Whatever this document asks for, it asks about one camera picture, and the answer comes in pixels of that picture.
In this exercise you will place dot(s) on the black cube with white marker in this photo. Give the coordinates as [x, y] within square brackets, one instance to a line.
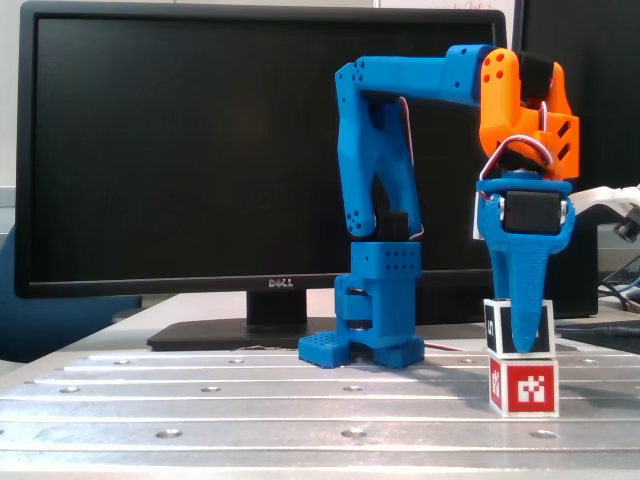
[495, 327]

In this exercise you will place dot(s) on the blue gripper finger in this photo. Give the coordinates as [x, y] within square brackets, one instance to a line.
[525, 280]

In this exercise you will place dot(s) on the plain black monitor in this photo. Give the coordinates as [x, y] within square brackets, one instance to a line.
[605, 100]

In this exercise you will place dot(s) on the red cube with white marker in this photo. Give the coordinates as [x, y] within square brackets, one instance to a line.
[530, 390]

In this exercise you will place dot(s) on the black Dell monitor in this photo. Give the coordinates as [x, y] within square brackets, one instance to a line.
[175, 150]

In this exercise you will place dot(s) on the blue gripper body black servo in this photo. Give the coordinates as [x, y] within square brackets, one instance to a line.
[523, 247]

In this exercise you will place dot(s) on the aluminium slotted base plate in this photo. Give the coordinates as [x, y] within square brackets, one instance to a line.
[250, 405]

